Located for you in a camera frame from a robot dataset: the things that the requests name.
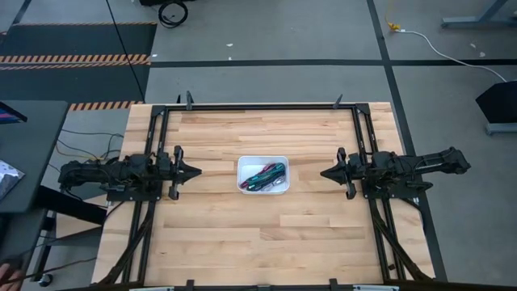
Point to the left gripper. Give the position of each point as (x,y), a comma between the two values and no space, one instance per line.
(177,190)

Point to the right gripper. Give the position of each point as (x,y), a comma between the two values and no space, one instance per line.
(351,174)

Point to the white plastic bin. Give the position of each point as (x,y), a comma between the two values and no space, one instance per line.
(258,161)

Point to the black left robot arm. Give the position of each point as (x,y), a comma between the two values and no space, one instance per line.
(101,171)

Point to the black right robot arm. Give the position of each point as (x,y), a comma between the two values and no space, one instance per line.
(424,161)

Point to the dark table clamp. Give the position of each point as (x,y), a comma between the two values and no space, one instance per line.
(188,100)
(190,285)
(333,284)

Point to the white light bar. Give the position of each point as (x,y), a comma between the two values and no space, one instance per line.
(151,288)

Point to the dark grey desk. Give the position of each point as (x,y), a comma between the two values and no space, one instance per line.
(36,153)

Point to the yellow power plug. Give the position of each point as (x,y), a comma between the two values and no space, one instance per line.
(393,26)

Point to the black hazard-striped floor mat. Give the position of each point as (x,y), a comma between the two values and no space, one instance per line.
(72,40)

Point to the black computer monitor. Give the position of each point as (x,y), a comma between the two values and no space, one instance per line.
(12,113)

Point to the person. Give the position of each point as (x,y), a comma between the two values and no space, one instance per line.
(9,279)

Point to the grey desk leg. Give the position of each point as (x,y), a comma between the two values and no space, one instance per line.
(480,19)

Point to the black aluminium table frame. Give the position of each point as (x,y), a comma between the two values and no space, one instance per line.
(262,107)

